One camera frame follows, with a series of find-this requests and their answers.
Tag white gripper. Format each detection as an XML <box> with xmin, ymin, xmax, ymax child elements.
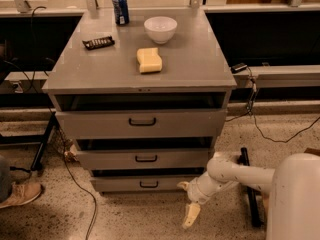
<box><xmin>177</xmin><ymin>177</ymin><xmax>213</xmax><ymax>229</ymax></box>

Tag grey bottom drawer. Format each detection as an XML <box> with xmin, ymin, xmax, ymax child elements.
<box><xmin>91</xmin><ymin>175</ymin><xmax>195</xmax><ymax>193</ymax></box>

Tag grey drawer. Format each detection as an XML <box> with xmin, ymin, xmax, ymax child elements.
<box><xmin>91</xmin><ymin>175</ymin><xmax>195</xmax><ymax>193</ymax></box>
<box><xmin>77</xmin><ymin>149</ymin><xmax>210</xmax><ymax>170</ymax></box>
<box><xmin>56</xmin><ymin>109</ymin><xmax>226</xmax><ymax>139</ymax></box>

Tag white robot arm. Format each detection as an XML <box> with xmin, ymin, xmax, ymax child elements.
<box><xmin>178</xmin><ymin>153</ymin><xmax>320</xmax><ymax>240</ymax></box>

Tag grey middle drawer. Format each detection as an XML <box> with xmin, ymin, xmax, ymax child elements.
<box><xmin>77</xmin><ymin>149</ymin><xmax>210</xmax><ymax>170</ymax></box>

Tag grey drawer cabinet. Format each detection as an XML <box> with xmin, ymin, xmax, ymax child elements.
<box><xmin>43</xmin><ymin>8</ymin><xmax>236</xmax><ymax>178</ymax></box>

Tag grey top drawer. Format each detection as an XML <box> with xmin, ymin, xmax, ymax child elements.
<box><xmin>56</xmin><ymin>109</ymin><xmax>226</xmax><ymax>139</ymax></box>

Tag black stand leg right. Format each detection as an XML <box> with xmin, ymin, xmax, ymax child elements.
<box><xmin>241</xmin><ymin>147</ymin><xmax>262</xmax><ymax>228</ymax></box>

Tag black stand leg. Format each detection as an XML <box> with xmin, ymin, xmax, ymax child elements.
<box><xmin>241</xmin><ymin>147</ymin><xmax>262</xmax><ymax>228</ymax></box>
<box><xmin>0</xmin><ymin>113</ymin><xmax>57</xmax><ymax>172</ymax></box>

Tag cardboard box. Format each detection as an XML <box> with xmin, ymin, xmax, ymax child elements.
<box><xmin>304</xmin><ymin>148</ymin><xmax>320</xmax><ymax>156</ymax></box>

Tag black power adapter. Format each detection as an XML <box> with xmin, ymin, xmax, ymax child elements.
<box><xmin>231</xmin><ymin>63</ymin><xmax>247</xmax><ymax>74</ymax></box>

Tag yellow sponge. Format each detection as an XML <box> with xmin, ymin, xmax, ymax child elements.
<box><xmin>137</xmin><ymin>48</ymin><xmax>162</xmax><ymax>73</ymax></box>

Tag black stand leg left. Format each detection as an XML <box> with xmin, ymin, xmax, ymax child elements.
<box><xmin>0</xmin><ymin>113</ymin><xmax>57</xmax><ymax>172</ymax></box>

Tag tan shoe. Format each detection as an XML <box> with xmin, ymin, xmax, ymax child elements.
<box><xmin>0</xmin><ymin>182</ymin><xmax>42</xmax><ymax>209</ymax></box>

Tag white bowl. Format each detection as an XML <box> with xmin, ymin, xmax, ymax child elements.
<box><xmin>144</xmin><ymin>16</ymin><xmax>177</xmax><ymax>44</ymax></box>

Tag black snack bar packet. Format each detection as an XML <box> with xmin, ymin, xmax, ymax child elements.
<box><xmin>82</xmin><ymin>36</ymin><xmax>115</xmax><ymax>50</ymax></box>

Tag grey trouser leg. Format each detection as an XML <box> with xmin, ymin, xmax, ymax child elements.
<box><xmin>0</xmin><ymin>156</ymin><xmax>12</xmax><ymax>203</ymax></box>

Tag blue soda can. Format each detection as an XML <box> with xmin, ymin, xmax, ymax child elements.
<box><xmin>112</xmin><ymin>0</ymin><xmax>129</xmax><ymax>25</ymax></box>

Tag black cable right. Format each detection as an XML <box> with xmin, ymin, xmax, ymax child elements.
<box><xmin>225</xmin><ymin>67</ymin><xmax>320</xmax><ymax>144</ymax></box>

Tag black floor cable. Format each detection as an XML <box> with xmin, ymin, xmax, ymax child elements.
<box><xmin>49</xmin><ymin>110</ymin><xmax>98</xmax><ymax>240</ymax></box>

